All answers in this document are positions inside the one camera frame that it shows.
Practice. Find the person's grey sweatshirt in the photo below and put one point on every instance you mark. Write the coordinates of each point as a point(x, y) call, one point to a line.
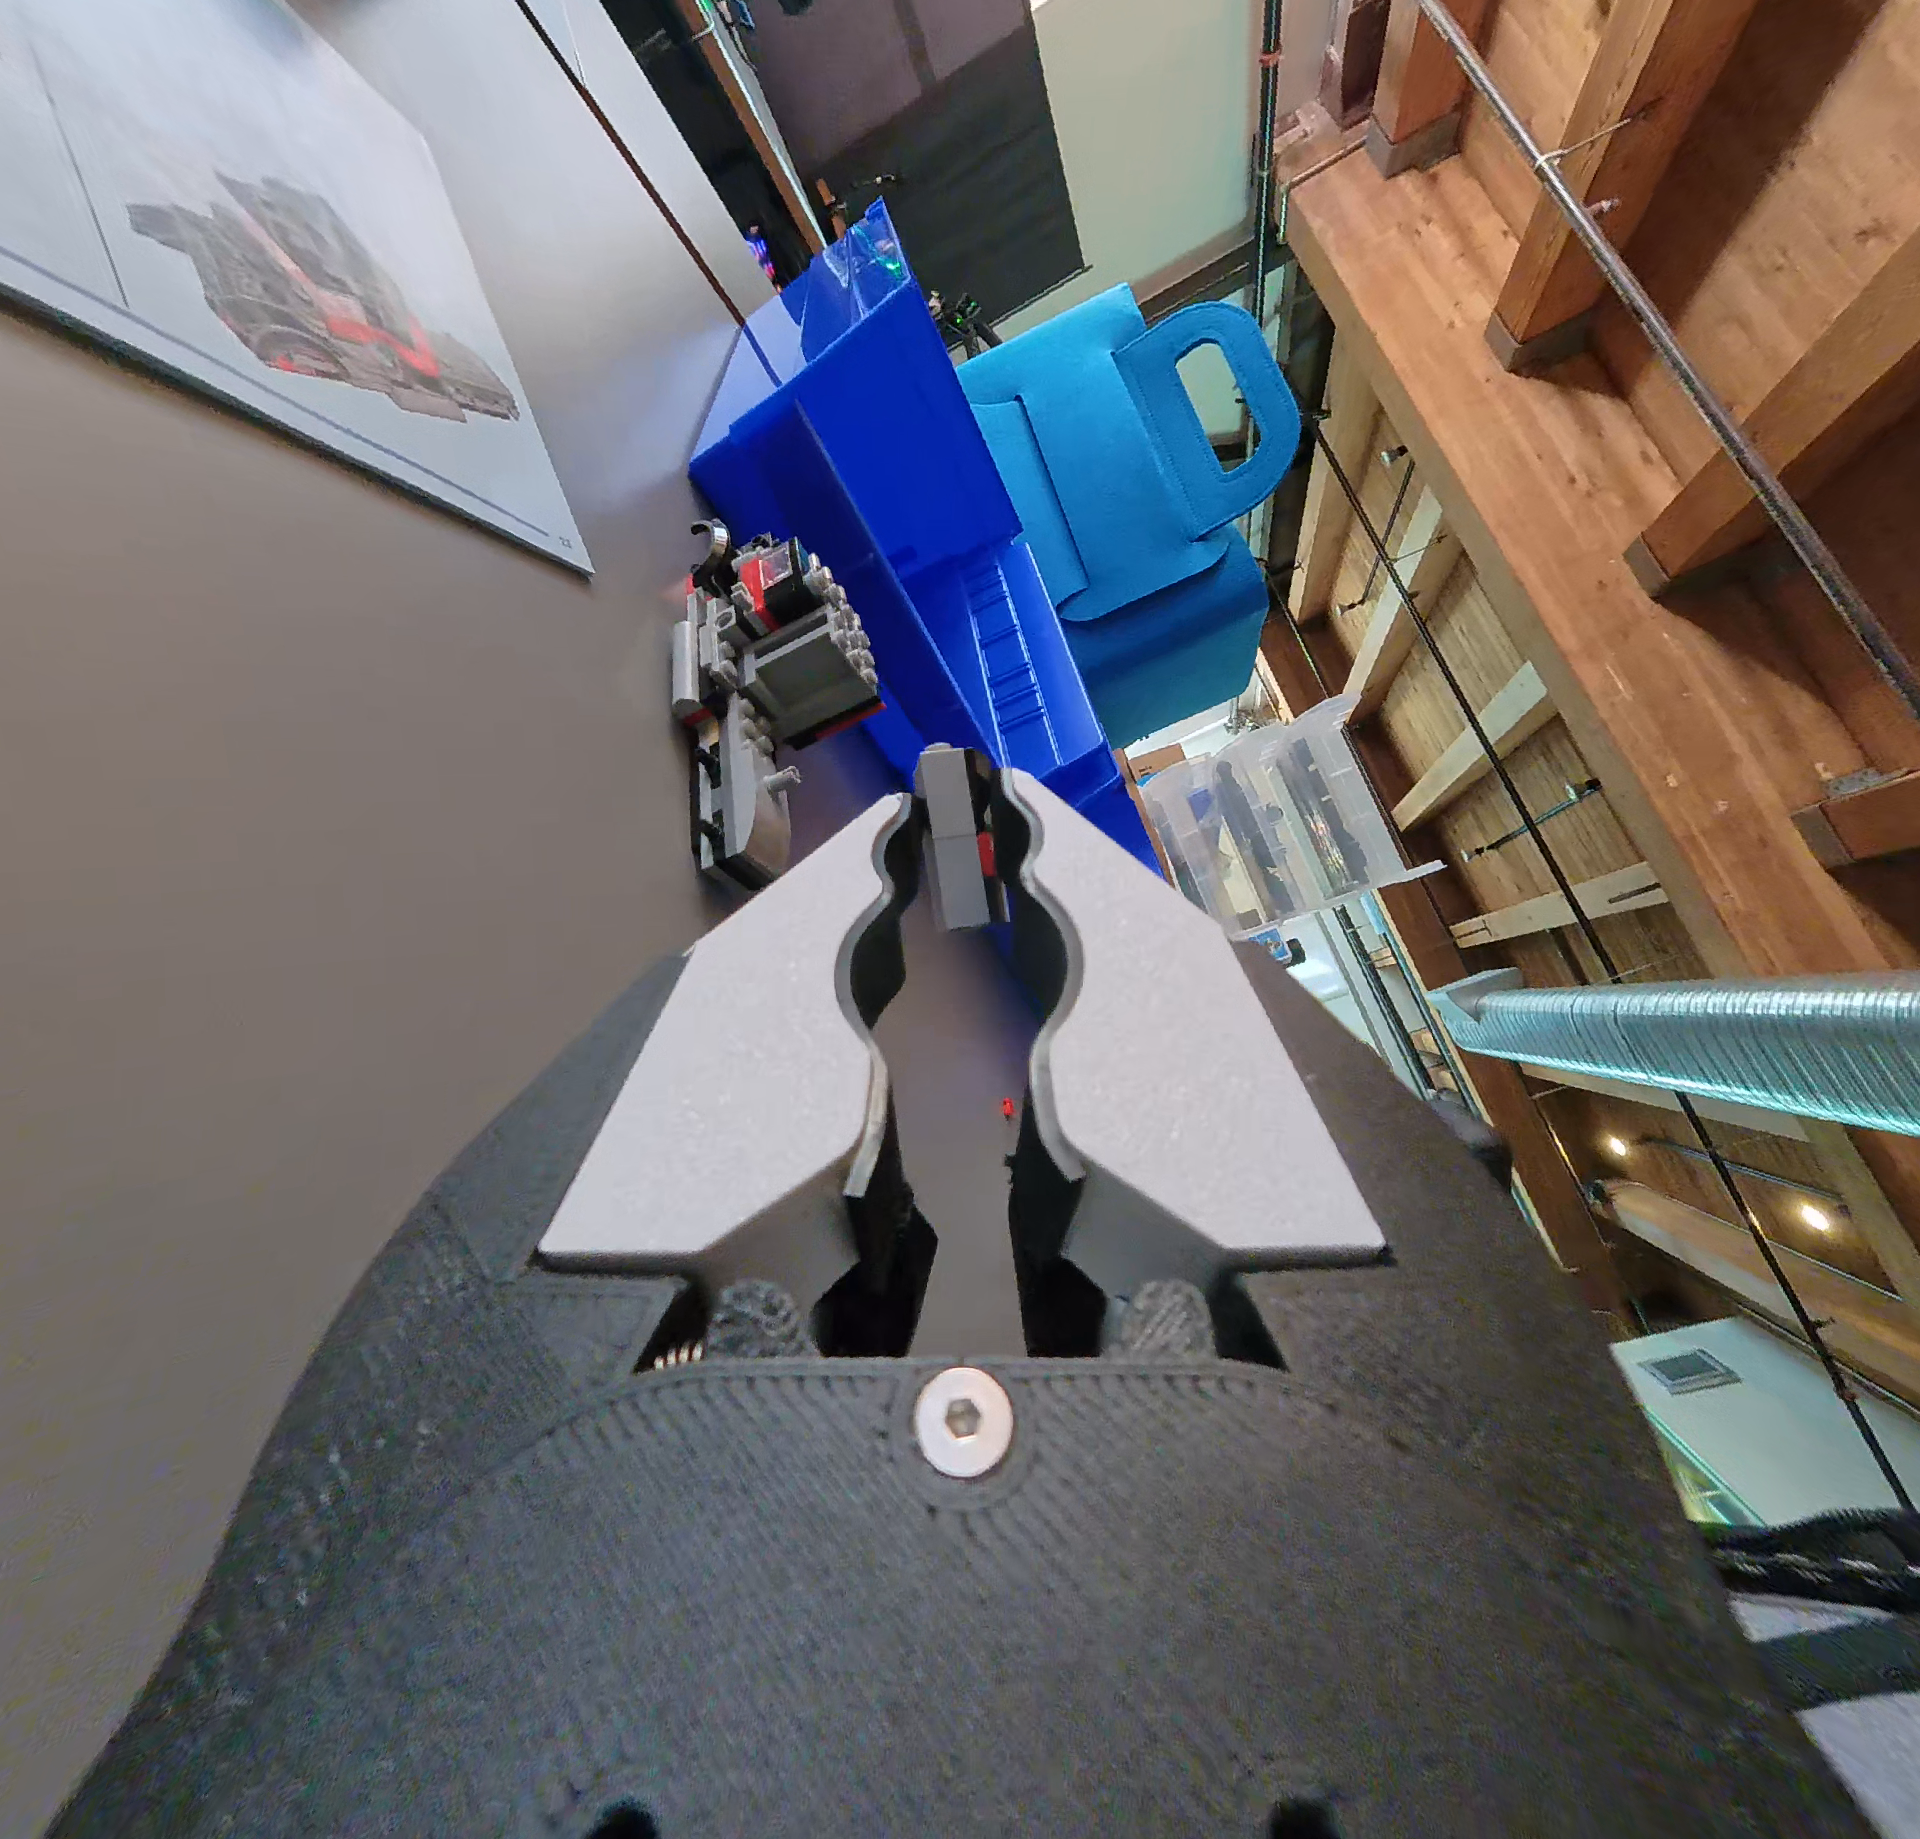
point(1875, 1645)

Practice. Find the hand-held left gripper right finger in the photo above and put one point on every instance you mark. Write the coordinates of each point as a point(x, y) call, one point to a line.
point(1200, 1119)

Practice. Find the blue plastic bin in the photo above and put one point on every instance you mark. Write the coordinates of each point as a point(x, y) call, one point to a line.
point(870, 413)

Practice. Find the black curtain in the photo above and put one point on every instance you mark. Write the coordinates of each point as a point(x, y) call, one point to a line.
point(931, 144)

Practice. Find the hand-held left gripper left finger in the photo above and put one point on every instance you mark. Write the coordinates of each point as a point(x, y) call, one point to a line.
point(705, 1119)

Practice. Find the brick instruction booklet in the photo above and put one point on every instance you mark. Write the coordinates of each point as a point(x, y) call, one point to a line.
point(300, 144)

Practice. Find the steel ceiling pipe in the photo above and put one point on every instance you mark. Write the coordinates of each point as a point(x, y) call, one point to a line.
point(1695, 370)

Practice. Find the silver ventilation duct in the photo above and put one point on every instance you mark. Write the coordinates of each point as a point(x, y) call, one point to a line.
point(1725, 1050)

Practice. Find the grey desk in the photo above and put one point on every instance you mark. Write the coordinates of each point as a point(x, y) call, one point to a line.
point(300, 819)

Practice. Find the small grey red brick assembly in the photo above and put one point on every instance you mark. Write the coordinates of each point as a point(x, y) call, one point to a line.
point(948, 849)

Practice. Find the toy brick vehicle model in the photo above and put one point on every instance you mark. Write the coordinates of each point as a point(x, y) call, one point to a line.
point(795, 655)

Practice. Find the clear plastic organizer box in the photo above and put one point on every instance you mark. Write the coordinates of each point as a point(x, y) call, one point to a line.
point(1276, 819)

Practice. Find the blue felt bag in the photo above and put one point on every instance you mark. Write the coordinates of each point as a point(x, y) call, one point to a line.
point(1111, 520)

